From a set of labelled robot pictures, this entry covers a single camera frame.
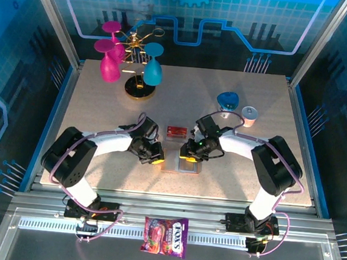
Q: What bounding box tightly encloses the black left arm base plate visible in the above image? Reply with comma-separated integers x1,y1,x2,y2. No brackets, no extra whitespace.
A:
63,198,123,223

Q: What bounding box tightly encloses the gold wire glass rack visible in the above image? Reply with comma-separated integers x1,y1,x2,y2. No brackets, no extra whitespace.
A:
111,16,167,103

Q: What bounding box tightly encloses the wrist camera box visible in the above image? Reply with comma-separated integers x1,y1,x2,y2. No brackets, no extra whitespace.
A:
135,116,160,139
191,113,222,141

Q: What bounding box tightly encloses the white cup with blue lid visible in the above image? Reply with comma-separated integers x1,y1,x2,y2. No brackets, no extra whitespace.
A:
215,90,240,121

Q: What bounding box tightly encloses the teal wine glass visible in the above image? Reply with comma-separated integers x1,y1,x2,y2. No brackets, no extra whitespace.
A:
140,41,167,88

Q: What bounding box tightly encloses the small pink can silver lid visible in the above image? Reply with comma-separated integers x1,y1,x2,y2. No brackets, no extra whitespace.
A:
239,104,260,129

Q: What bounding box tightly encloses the slotted white cable duct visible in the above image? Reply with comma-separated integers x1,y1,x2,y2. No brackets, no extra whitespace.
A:
17,216,250,250

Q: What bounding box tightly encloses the aluminium frame cross rail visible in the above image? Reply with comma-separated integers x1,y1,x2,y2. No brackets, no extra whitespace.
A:
7,179,337,244

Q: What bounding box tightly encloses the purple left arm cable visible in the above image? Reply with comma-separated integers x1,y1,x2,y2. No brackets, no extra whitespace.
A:
44,104,133,246

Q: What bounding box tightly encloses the small black connector box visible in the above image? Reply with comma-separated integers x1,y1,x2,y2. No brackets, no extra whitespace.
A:
244,237,269,256
74,218,99,236

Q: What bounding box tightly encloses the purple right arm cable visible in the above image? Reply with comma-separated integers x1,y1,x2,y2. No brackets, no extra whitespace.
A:
197,110,311,260

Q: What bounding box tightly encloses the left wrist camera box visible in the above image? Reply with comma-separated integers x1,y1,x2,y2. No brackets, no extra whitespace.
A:
135,116,160,139

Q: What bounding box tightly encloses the purple fox's candy bag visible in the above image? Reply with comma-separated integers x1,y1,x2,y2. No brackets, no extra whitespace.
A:
139,214,191,260

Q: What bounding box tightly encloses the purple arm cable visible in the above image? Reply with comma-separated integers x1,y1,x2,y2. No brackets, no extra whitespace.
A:
197,110,311,260
44,104,133,246

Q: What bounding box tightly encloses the aluminium frame post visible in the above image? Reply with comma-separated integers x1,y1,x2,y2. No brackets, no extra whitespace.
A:
18,0,88,71
288,0,347,94

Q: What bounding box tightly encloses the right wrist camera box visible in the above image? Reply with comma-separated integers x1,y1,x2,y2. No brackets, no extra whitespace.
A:
191,113,222,141

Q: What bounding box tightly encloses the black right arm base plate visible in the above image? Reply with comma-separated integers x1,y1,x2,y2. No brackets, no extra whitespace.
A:
223,212,282,236

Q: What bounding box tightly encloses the brown leather card holder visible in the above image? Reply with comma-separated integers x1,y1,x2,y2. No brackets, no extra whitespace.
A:
160,148,205,176

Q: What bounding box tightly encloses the pink wine glass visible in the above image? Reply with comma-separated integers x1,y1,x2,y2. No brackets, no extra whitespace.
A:
90,37,125,85
99,19,130,66

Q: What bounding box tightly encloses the aluminium table side rail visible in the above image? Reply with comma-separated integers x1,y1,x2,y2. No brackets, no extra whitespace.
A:
30,57,86,195
275,78,333,216

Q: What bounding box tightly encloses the small red packet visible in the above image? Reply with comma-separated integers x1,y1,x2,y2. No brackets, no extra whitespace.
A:
166,125,188,138

